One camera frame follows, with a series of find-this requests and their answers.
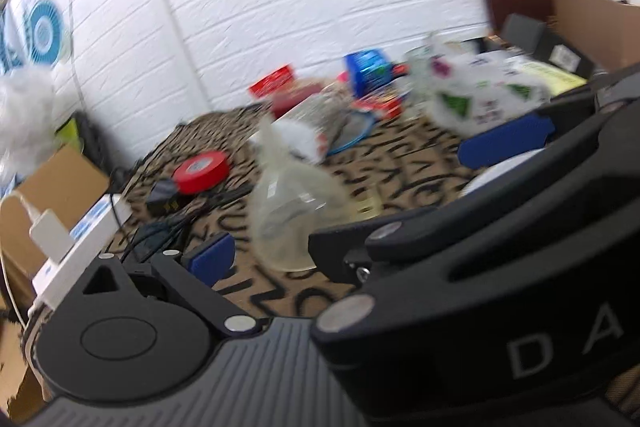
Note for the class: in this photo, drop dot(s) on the black round frame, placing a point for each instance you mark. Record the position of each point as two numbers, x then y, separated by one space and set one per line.
95 142

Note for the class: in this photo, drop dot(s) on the clear plastic flask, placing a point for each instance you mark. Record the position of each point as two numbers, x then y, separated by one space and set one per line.
295 207

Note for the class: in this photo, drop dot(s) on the white power strip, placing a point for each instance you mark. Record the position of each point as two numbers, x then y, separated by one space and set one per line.
82 232

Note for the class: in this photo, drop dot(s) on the letter print brown blanket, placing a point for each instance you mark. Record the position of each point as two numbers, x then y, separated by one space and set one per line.
400 177

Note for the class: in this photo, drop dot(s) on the blue white fan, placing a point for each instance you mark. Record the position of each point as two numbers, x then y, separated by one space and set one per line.
40 27

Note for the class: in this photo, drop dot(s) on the black power adapter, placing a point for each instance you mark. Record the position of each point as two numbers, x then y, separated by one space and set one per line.
162 199

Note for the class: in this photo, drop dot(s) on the blue box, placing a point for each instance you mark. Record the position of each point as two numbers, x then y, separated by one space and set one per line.
370 67

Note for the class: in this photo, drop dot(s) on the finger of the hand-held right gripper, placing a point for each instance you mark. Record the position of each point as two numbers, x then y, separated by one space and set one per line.
475 217
505 139

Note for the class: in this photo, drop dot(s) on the small red white box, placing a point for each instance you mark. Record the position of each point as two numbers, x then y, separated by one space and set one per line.
385 107

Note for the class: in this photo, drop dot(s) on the herb sachet with floral base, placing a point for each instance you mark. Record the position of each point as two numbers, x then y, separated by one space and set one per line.
310 127

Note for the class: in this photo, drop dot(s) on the yellow green medicine box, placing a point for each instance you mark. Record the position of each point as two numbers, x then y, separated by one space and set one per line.
550 74

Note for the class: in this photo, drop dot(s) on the red tape roll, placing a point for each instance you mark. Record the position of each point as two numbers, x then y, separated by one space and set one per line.
202 169

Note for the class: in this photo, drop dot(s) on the printed clear plastic bag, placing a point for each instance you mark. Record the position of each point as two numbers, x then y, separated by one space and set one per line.
475 92

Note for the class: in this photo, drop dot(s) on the white plastic bag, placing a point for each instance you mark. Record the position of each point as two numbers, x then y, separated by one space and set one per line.
25 107

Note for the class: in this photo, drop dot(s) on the blue rimmed round lid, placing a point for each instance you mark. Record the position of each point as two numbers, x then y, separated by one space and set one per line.
356 133

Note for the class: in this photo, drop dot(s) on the small cardboard box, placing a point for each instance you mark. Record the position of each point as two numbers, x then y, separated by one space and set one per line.
45 197

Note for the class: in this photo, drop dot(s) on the green packet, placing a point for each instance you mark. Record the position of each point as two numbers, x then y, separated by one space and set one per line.
70 132

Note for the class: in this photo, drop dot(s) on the large cardboard box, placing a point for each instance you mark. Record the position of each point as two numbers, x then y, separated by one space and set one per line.
595 22

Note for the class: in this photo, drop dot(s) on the white charger plug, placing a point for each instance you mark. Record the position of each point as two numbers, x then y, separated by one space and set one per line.
47 232

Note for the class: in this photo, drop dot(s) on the black box with barcode label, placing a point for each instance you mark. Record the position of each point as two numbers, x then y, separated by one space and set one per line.
565 52

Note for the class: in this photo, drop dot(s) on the clear packet with red label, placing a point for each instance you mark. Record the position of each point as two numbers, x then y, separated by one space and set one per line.
272 84

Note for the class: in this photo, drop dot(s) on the dark red booklet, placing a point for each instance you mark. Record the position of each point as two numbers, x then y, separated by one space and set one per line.
295 99

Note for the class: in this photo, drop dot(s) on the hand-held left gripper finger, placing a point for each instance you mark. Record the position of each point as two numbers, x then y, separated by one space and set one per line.
212 257

